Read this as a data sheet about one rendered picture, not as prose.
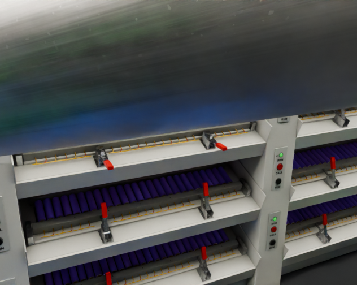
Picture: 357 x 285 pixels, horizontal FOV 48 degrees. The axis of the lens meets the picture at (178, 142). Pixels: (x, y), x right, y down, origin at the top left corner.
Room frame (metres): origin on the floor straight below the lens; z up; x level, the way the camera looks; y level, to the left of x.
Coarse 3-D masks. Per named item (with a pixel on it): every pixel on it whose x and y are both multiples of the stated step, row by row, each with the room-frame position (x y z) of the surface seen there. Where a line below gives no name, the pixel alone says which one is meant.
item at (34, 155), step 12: (180, 132) 0.91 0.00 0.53; (192, 132) 0.92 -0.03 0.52; (216, 132) 0.96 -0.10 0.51; (96, 144) 0.83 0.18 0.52; (108, 144) 0.84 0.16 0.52; (120, 144) 0.85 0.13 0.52; (132, 144) 0.86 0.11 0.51; (168, 144) 0.88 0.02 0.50; (24, 156) 0.76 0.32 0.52; (36, 156) 0.77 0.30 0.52; (48, 156) 0.79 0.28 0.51; (84, 156) 0.80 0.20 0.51
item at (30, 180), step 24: (264, 120) 0.97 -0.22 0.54; (192, 144) 0.91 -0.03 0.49; (240, 144) 0.94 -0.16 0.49; (264, 144) 0.96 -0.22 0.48; (24, 168) 0.76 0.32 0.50; (48, 168) 0.77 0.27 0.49; (72, 168) 0.78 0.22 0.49; (96, 168) 0.79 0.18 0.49; (120, 168) 0.80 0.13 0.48; (144, 168) 0.83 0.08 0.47; (168, 168) 0.86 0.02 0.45; (24, 192) 0.73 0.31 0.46; (48, 192) 0.75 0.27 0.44
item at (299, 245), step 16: (304, 208) 1.20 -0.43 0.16; (320, 208) 1.21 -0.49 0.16; (336, 208) 1.22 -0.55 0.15; (352, 208) 1.22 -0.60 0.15; (288, 224) 1.12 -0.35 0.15; (304, 224) 1.12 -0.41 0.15; (320, 224) 1.16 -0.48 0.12; (336, 224) 1.17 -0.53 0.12; (352, 224) 1.18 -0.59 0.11; (288, 240) 1.07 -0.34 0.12; (304, 240) 1.08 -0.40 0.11; (320, 240) 1.09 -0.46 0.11; (336, 240) 1.10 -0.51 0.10; (352, 240) 1.13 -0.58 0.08; (288, 256) 1.02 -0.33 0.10; (304, 256) 1.05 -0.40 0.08
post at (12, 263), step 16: (0, 160) 0.70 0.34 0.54; (0, 176) 0.70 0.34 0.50; (0, 192) 0.70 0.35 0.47; (16, 208) 0.71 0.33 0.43; (16, 224) 0.71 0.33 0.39; (16, 240) 0.71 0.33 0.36; (0, 256) 0.69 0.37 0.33; (16, 256) 0.70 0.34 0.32; (0, 272) 0.69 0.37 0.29; (16, 272) 0.70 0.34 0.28
